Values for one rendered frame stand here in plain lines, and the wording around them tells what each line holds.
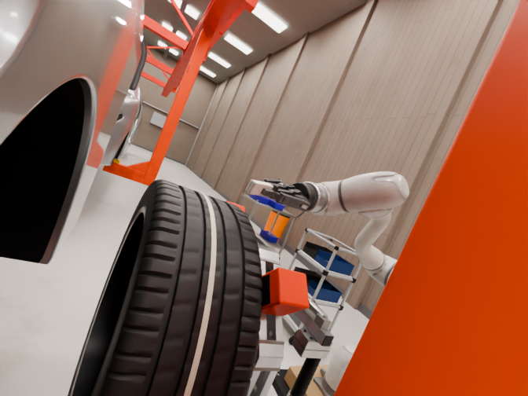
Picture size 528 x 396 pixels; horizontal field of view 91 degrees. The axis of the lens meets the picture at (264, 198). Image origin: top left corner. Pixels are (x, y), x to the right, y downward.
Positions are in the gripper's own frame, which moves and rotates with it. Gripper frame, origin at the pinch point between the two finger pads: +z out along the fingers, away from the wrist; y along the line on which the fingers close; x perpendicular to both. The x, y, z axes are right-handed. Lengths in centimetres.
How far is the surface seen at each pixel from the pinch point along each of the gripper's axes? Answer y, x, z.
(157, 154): 312, -124, -151
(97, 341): 13, -64, 13
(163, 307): -13.1, -16.2, 22.9
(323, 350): -29.0, -29.3, -20.9
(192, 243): -5.5, -10.5, 16.1
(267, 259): -9.1, -13.8, -4.8
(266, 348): -23.4, -22.8, 2.6
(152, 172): 305, -151, -149
